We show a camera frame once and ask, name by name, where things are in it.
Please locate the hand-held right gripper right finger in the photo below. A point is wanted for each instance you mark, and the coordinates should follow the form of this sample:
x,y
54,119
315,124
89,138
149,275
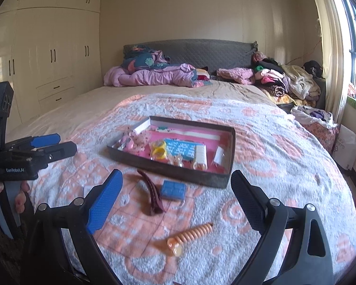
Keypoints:
x,y
250,203

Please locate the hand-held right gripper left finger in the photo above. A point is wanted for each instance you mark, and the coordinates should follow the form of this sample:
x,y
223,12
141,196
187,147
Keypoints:
x,y
105,202

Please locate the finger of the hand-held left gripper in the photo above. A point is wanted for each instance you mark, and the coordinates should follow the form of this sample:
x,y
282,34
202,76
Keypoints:
x,y
47,139
62,150

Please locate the dark red hair clip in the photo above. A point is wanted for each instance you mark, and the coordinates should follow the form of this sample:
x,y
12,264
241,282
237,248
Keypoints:
x,y
152,196

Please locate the small clear packet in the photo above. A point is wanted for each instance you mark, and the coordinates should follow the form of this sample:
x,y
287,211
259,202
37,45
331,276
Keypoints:
x,y
220,156

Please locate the clear tube packet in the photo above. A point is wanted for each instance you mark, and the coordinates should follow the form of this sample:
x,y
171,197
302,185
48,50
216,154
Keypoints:
x,y
200,157

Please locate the blue packet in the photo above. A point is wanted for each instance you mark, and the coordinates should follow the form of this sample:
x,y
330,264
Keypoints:
x,y
173,190

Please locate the sheer floral bow hair clip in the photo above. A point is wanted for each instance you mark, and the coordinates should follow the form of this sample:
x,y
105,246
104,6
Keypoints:
x,y
141,141

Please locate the dark shallow cardboard box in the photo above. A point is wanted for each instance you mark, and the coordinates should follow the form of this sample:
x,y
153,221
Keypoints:
x,y
172,172

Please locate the person's left forearm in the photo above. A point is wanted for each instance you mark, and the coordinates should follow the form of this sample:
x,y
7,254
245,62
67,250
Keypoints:
x,y
3,255

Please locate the bed with beige sheet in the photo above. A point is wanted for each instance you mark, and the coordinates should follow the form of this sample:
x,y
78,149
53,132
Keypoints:
x,y
86,107

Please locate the orange white patterned blanket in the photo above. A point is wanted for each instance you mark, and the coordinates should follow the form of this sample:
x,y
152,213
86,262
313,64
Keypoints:
x,y
284,160

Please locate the pink book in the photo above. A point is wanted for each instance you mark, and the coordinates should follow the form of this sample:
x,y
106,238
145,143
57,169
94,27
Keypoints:
x,y
181,150

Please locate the cream built-in wardrobe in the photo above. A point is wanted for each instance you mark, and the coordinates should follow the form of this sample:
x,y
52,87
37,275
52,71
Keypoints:
x,y
47,50

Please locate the heap of loose clothes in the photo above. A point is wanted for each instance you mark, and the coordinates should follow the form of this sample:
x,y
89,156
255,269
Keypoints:
x,y
314,114

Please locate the white paper bag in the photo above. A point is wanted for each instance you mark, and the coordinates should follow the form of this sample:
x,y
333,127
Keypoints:
x,y
347,148

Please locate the pink quilt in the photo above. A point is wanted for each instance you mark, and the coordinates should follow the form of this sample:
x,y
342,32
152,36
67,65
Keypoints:
x,y
154,78

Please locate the dark floral pillow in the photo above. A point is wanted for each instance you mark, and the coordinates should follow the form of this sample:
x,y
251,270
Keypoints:
x,y
142,59

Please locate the pile of folded clothes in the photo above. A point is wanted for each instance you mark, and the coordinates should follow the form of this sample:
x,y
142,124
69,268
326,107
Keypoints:
x,y
296,84

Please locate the pink fuzzy sweater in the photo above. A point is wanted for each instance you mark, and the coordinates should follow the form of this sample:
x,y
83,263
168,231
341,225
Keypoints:
x,y
236,74

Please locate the dark cloth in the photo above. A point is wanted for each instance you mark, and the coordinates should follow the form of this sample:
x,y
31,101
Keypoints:
x,y
313,68

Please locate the grey quilted headboard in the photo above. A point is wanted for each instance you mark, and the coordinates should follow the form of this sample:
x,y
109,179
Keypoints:
x,y
210,56

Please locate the cream curtain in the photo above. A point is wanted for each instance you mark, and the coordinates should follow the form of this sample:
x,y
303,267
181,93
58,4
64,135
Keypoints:
x,y
332,50

